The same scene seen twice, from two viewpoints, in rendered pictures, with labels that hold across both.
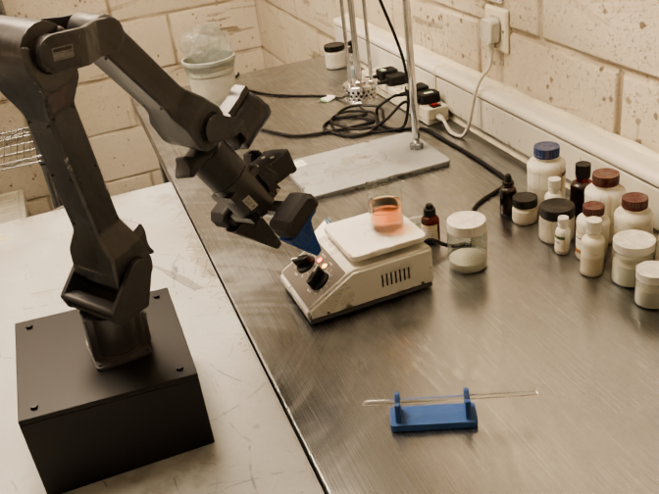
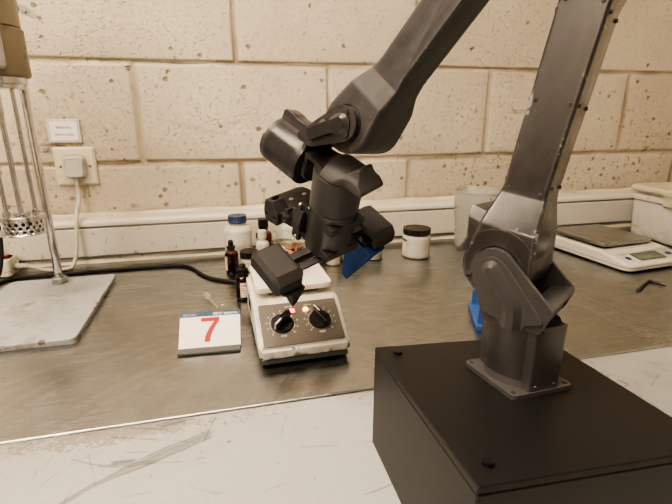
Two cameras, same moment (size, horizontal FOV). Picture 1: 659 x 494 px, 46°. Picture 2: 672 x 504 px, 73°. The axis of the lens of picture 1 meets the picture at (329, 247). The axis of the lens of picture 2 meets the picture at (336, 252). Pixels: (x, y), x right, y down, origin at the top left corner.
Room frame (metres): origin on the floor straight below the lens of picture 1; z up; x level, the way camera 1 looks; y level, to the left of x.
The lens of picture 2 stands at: (0.92, 0.63, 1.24)
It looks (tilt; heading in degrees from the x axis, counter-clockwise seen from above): 17 degrees down; 272
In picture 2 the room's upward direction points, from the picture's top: straight up
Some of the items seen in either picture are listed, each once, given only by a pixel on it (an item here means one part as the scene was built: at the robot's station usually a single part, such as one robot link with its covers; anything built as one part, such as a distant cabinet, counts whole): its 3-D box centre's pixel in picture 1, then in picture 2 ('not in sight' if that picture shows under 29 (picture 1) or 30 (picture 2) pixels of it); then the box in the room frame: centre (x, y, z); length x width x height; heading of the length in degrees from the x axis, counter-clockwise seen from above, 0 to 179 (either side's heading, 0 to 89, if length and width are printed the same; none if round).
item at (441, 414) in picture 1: (432, 408); (482, 309); (0.70, -0.09, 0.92); 0.10 x 0.03 x 0.04; 83
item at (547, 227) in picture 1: (556, 221); not in sight; (1.08, -0.36, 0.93); 0.05 x 0.05 x 0.06
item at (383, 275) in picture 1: (360, 263); (292, 305); (1.02, -0.04, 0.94); 0.22 x 0.13 x 0.08; 108
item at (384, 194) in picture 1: (387, 206); (289, 247); (1.03, -0.09, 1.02); 0.06 x 0.05 x 0.08; 90
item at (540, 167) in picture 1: (545, 177); (238, 239); (1.19, -0.38, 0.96); 0.06 x 0.06 x 0.11
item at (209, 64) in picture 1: (209, 63); not in sight; (2.05, 0.25, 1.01); 0.14 x 0.14 x 0.21
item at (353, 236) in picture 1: (374, 232); (288, 275); (1.03, -0.07, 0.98); 0.12 x 0.12 x 0.01; 18
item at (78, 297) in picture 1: (104, 282); (523, 281); (0.77, 0.26, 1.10); 0.09 x 0.07 x 0.06; 55
